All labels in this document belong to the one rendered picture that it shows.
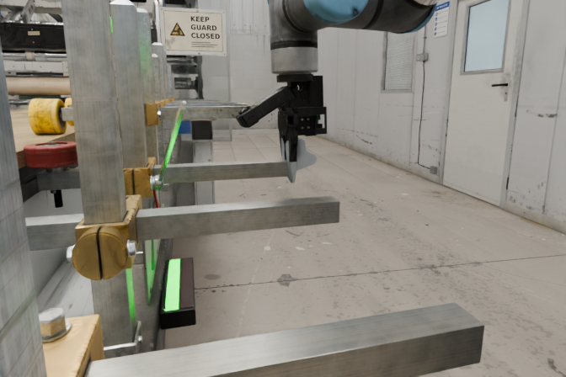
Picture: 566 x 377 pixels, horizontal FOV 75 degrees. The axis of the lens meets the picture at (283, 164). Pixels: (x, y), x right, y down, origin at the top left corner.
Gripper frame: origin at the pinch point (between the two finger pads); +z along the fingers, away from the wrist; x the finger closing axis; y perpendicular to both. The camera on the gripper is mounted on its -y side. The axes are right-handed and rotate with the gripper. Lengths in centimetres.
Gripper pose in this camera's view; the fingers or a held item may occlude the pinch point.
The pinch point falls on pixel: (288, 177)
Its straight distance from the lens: 74.4
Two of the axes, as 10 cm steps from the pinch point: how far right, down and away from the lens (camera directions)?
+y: 9.7, -0.8, 2.3
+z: 0.4, 9.8, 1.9
